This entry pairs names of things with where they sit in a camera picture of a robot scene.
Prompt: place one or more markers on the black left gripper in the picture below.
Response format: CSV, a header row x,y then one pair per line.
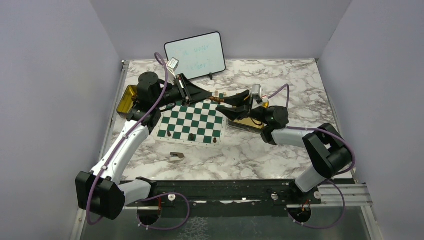
x,y
191,93

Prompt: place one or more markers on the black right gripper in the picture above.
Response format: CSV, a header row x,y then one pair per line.
x,y
242,109

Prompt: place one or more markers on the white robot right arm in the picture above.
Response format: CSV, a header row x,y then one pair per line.
x,y
328,151

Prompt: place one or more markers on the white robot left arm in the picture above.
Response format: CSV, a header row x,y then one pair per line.
x,y
100,190

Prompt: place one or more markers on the light chess pieces row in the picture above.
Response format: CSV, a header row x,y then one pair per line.
x,y
219,96

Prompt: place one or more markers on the green white chess board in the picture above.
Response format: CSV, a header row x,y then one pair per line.
x,y
200,119

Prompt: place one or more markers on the right gold tin box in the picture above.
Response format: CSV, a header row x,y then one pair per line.
x,y
247,124

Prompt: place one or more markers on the gold tin box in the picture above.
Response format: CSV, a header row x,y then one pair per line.
x,y
247,124
127,101

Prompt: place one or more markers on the small whiteboard on stand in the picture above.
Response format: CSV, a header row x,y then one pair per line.
x,y
197,56

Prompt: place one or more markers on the beige plastic clip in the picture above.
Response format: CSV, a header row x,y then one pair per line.
x,y
176,157

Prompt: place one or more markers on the left gold tin box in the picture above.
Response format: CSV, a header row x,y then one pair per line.
x,y
127,101

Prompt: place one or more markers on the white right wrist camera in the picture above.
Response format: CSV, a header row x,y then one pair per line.
x,y
257,92

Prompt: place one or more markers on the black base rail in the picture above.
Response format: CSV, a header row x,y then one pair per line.
x,y
225,198

